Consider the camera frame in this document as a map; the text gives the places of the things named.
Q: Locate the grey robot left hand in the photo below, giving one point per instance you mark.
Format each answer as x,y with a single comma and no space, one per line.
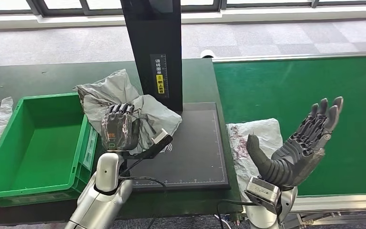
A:
118,129

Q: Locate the grey parcel bag red print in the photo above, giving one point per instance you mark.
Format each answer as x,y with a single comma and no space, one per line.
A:
265,132

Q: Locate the metal conveyor support bracket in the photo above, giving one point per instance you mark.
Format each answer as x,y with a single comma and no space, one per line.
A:
328,219

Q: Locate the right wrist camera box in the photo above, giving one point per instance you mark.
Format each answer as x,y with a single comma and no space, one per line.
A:
262,192

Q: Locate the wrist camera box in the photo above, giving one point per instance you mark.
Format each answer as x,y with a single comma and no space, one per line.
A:
161,140
262,192

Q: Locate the green plastic crate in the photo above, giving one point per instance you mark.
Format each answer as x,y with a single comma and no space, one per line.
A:
37,151

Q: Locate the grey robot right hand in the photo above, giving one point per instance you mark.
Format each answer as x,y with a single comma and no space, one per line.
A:
293,164

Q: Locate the yellow and white column label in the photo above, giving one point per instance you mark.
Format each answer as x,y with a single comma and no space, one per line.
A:
160,83

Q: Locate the green conveyor belt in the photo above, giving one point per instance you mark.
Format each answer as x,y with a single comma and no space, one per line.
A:
265,85

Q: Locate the white roll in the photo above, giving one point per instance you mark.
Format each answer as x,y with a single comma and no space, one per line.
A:
206,53

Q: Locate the black inbound scanning machine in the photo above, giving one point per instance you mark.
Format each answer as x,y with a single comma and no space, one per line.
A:
195,151

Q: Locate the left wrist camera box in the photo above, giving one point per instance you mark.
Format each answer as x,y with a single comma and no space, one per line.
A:
161,140

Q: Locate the aluminium conveyor side rail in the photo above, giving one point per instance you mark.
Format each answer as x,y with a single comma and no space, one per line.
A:
334,203
296,57

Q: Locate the dark window frame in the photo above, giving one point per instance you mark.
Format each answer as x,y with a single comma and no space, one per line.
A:
63,11

